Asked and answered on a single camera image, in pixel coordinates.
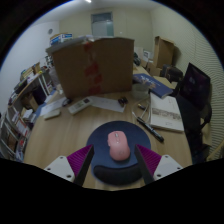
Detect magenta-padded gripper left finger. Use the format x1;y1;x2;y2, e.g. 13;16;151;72
43;143;95;187

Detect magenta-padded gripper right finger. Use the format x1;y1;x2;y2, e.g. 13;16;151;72
133;143;184;185

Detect pink computer mouse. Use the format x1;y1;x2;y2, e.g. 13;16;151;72
106;130;132;162

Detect blue round mouse pad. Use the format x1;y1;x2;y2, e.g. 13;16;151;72
86;120;152;186

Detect black marker pen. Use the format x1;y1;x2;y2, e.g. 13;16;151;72
135;116;165;143

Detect open white book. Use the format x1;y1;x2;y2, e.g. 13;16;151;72
148;92;185;133

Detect white book rack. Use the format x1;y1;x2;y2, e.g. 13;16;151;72
0;106;33;163

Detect white paper sheet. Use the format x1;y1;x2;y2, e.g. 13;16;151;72
89;95;126;113
39;96;69;117

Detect small black clip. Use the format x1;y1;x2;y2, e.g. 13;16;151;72
61;97;73;107

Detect small dark brown item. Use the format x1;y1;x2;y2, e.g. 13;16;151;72
117;96;129;108

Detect clear plastic container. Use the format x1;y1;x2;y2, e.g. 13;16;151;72
130;83;150;100

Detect blue hardcover book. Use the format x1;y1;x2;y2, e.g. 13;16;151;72
133;73;174;100

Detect wooden side desk shelf unit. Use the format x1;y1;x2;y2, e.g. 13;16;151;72
8;54;56;114

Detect black bag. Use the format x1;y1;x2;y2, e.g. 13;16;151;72
160;64;185;83

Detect large brown cardboard box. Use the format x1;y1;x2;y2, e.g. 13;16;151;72
45;35;135;99

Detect tall narrow cardboard box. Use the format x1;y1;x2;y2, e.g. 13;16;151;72
153;35;177;69

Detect blue and white cabinet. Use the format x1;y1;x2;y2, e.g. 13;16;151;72
49;32;74;46

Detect wall window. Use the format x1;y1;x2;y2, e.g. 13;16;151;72
90;12;115;37

